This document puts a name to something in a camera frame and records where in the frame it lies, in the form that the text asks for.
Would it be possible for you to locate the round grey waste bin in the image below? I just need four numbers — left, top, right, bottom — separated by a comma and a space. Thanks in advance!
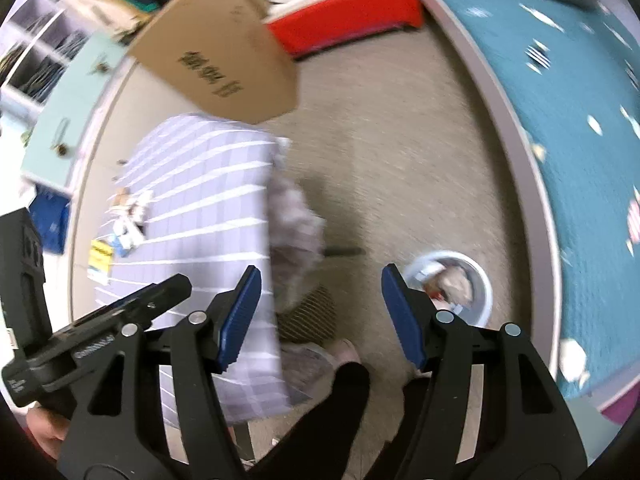
402, 249, 495, 332

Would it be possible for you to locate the red-skirted white bench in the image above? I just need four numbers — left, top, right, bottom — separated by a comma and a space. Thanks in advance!
262, 0, 426, 61

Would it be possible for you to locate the checked grey tablecloth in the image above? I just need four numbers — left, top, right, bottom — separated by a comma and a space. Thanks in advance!
102, 112, 332, 429

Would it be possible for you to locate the yellow packet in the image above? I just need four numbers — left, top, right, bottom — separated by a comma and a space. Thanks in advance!
88, 239, 116, 284

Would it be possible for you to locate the person's leg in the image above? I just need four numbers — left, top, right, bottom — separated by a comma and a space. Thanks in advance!
249, 359, 372, 480
364, 374, 437, 480

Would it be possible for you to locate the person's right leg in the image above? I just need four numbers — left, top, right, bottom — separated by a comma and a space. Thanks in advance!
364, 374, 437, 480

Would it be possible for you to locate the person's left hand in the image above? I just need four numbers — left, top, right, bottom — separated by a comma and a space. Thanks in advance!
26, 403, 72, 462

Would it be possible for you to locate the teal quilted bed blanket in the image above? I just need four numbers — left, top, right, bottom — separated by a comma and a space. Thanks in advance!
400, 0, 640, 402

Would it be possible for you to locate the dark mesh basket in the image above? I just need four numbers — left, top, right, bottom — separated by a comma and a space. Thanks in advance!
274, 284, 337, 347

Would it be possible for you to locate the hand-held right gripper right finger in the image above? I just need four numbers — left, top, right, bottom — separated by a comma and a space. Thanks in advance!
381, 262, 587, 480

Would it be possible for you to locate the beige low cabinet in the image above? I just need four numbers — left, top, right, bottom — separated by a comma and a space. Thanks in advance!
65, 57, 166, 312

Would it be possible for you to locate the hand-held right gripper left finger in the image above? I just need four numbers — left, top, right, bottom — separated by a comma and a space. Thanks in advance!
57, 265, 264, 480

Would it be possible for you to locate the blue bag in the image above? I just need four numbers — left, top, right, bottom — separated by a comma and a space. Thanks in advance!
29, 184, 72, 257

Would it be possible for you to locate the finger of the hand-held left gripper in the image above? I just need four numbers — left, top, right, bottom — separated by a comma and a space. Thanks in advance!
54, 274, 194, 335

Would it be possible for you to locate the white cubby shelf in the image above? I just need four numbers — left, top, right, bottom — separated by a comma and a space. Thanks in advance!
0, 0, 102, 111

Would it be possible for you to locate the mint drawer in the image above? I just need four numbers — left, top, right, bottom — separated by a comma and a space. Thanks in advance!
60, 34, 134, 111
21, 87, 101, 192

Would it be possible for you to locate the blue white medicine box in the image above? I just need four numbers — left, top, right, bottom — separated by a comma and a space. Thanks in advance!
111, 217, 145, 257

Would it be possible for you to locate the person's left leg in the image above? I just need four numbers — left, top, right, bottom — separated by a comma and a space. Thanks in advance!
249, 359, 372, 480

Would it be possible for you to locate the large cardboard box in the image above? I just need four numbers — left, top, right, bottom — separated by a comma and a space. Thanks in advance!
127, 0, 300, 126

